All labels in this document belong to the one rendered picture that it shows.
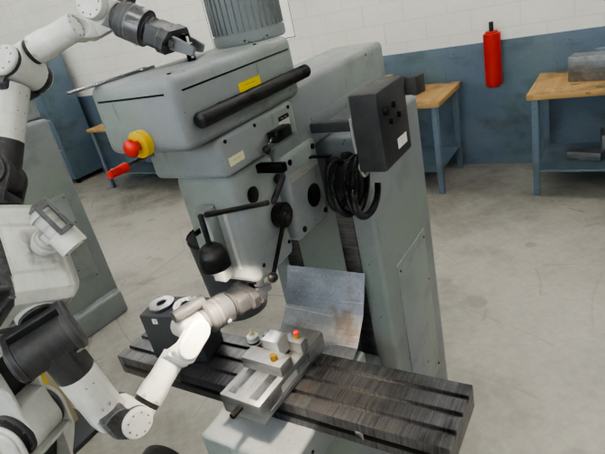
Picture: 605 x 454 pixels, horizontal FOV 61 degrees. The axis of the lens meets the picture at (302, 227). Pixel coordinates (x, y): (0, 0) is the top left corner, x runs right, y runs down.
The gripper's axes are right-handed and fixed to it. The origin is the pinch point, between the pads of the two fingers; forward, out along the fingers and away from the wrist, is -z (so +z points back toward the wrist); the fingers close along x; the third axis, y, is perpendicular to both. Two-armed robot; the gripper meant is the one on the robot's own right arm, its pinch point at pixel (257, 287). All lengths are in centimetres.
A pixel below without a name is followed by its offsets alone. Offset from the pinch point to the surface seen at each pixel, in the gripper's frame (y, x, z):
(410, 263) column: 24, -4, -64
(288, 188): -27.4, -7.7, -13.3
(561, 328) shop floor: 121, -12, -175
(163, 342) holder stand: 25, 40, 19
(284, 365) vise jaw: 21.7, -9.8, 3.5
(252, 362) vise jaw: 21.8, -0.2, 8.5
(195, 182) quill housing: -37.2, -0.7, 9.6
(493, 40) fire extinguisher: -4, 139, -382
